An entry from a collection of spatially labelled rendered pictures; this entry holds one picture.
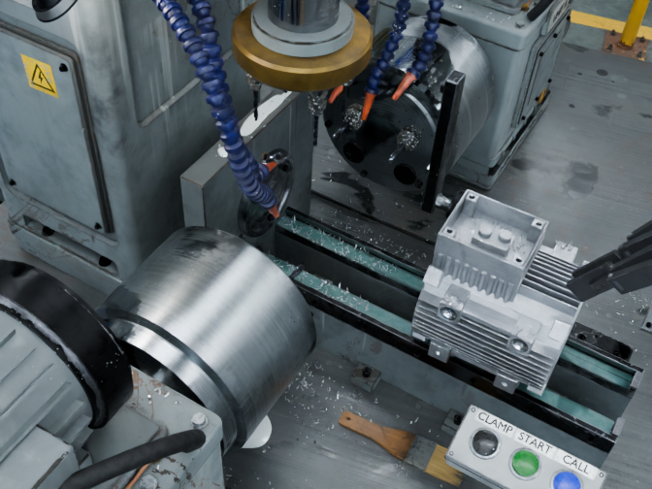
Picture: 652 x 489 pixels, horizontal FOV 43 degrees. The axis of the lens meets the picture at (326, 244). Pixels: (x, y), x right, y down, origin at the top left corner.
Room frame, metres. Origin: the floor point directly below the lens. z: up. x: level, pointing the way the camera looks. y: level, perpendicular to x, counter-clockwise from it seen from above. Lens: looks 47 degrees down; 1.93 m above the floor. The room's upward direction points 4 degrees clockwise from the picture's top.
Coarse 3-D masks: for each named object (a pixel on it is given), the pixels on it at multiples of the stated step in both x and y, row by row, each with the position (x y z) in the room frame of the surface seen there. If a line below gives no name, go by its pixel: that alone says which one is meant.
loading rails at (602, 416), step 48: (288, 240) 0.96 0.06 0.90; (336, 240) 0.95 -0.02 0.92; (336, 288) 0.84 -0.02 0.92; (384, 288) 0.88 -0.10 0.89; (336, 336) 0.80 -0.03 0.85; (384, 336) 0.76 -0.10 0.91; (432, 384) 0.72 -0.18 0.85; (480, 384) 0.69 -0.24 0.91; (576, 384) 0.72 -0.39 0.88; (624, 384) 0.70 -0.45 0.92; (528, 432) 0.65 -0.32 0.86; (576, 432) 0.62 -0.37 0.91
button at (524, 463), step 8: (520, 456) 0.48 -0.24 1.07; (528, 456) 0.48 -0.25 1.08; (536, 456) 0.49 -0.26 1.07; (512, 464) 0.48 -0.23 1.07; (520, 464) 0.48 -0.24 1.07; (528, 464) 0.48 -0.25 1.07; (536, 464) 0.48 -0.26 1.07; (520, 472) 0.47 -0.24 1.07; (528, 472) 0.47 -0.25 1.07; (536, 472) 0.47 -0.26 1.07
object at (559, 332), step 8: (584, 264) 0.78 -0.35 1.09; (432, 272) 0.74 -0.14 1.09; (440, 272) 0.74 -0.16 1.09; (424, 280) 0.74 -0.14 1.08; (432, 280) 0.73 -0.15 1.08; (440, 280) 0.74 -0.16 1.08; (552, 328) 0.66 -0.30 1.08; (560, 328) 0.66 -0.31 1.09; (568, 328) 0.66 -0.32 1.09; (416, 336) 0.73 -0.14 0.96; (552, 336) 0.66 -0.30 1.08; (560, 336) 0.66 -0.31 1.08; (544, 384) 0.66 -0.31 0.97; (536, 392) 0.65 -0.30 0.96
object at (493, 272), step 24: (456, 216) 0.81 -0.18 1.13; (480, 216) 0.83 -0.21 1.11; (504, 216) 0.82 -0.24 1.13; (528, 216) 0.81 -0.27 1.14; (456, 240) 0.75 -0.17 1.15; (480, 240) 0.77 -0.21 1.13; (504, 240) 0.77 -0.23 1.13; (528, 240) 0.79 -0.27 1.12; (432, 264) 0.76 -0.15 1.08; (456, 264) 0.74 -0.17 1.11; (480, 264) 0.73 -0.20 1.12; (504, 264) 0.72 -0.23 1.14; (528, 264) 0.73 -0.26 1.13; (480, 288) 0.73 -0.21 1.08; (504, 288) 0.72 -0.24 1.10
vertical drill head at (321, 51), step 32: (288, 0) 0.88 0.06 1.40; (320, 0) 0.88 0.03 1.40; (256, 32) 0.89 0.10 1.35; (288, 32) 0.88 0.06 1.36; (320, 32) 0.88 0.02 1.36; (352, 32) 0.91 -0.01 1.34; (256, 64) 0.85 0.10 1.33; (288, 64) 0.84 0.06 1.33; (320, 64) 0.85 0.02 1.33; (352, 64) 0.86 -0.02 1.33; (256, 96) 0.91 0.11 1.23; (320, 96) 0.85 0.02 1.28
